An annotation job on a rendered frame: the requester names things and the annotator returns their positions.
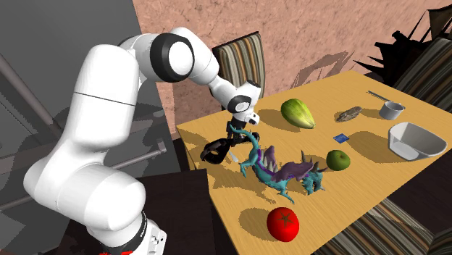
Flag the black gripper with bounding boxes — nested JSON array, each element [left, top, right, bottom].
[[199, 120, 261, 165]]

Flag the brown rough lump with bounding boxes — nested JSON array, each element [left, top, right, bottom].
[[335, 106, 364, 123]]

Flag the wooden table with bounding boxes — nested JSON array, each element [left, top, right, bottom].
[[175, 69, 452, 255]]

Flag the dark robot stand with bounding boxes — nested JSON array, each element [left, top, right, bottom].
[[52, 168, 217, 255]]

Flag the green apple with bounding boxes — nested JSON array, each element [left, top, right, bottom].
[[325, 149, 351, 172]]

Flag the grey measuring cup with handle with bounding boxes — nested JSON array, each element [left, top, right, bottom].
[[367, 90, 406, 121]]

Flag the white bowl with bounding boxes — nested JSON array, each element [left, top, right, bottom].
[[388, 121, 448, 162]]

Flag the teal and purple dragon figure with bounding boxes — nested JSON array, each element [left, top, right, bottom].
[[228, 122, 330, 205]]

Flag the striped upholstered chair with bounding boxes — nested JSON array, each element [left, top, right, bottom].
[[211, 31, 267, 111], [312, 197, 452, 255], [393, 36, 452, 114]]

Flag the red tomato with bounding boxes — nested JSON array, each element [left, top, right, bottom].
[[266, 206, 301, 243]]

